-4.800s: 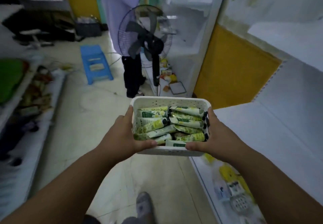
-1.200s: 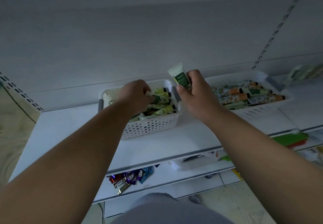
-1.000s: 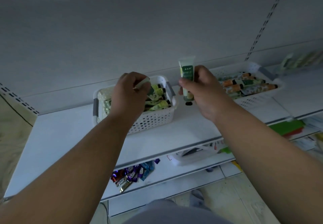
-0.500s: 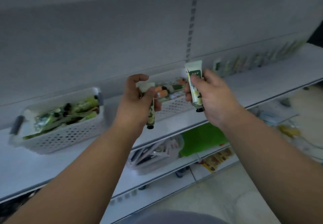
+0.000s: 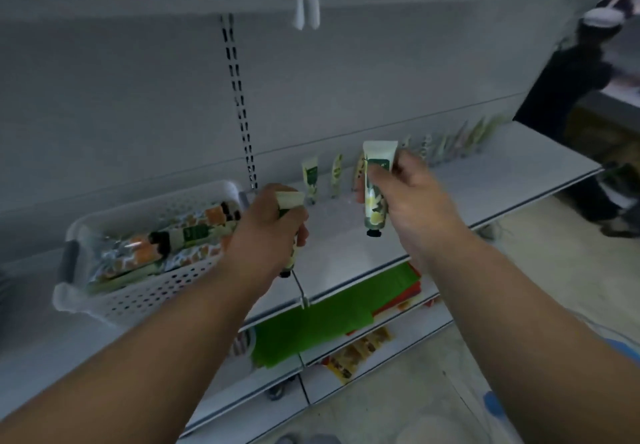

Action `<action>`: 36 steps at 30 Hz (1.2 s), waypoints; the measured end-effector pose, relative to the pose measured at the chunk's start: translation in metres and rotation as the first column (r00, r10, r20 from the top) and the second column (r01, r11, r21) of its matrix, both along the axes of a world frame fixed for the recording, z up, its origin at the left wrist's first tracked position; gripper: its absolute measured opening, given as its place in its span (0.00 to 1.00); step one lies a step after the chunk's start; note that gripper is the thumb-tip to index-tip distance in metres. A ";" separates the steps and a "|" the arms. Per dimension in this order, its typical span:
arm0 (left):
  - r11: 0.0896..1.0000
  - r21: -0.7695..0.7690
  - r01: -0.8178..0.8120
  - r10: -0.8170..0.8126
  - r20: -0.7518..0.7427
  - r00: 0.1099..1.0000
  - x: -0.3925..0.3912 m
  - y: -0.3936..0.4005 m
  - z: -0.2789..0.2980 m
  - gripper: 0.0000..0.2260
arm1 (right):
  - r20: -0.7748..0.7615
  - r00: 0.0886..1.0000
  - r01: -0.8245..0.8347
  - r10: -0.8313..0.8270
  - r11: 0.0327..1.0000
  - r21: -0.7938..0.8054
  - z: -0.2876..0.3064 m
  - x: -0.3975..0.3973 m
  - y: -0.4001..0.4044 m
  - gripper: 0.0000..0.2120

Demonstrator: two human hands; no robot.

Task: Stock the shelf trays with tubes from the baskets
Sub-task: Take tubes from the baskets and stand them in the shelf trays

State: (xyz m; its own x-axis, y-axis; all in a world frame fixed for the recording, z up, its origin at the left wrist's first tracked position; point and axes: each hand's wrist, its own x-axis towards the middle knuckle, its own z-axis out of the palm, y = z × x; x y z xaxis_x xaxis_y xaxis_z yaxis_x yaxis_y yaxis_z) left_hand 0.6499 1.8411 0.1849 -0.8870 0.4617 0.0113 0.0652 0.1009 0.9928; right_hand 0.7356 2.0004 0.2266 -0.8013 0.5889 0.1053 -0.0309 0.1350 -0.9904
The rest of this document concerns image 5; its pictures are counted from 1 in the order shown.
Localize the stack of green packets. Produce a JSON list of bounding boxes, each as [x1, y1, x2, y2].
[[250, 261, 422, 370]]

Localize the white green hand cream tube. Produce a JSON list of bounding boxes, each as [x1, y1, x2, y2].
[[276, 190, 307, 279]]

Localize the yellow patterned packets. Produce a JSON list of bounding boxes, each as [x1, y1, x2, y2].
[[322, 326, 393, 385]]

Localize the person's left hand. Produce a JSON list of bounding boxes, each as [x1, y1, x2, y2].
[[221, 183, 311, 290]]

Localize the white perforated plastic basket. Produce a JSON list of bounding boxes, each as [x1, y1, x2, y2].
[[52, 179, 251, 330]]

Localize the slotted metal shelf upright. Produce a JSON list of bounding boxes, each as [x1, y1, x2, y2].
[[219, 12, 259, 193]]

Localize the person's right forearm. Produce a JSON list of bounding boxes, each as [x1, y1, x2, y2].
[[407, 229, 640, 444]]

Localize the white floral hand cream tube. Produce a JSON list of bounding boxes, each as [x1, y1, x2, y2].
[[362, 140, 399, 238]]

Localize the person's right hand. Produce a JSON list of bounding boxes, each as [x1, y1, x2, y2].
[[355, 150, 472, 265]]

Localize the person's left forearm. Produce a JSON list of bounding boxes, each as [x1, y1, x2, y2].
[[0, 259, 283, 444]]

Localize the stack of red packets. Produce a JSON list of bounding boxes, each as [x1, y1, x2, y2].
[[345, 279, 441, 337]]

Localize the pile of tubes in basket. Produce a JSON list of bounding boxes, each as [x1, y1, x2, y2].
[[86, 201, 242, 295]]

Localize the white cap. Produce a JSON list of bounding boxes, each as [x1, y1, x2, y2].
[[582, 6, 626, 29]]

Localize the row of standing cream tubes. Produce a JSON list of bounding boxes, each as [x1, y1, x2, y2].
[[301, 112, 509, 206]]

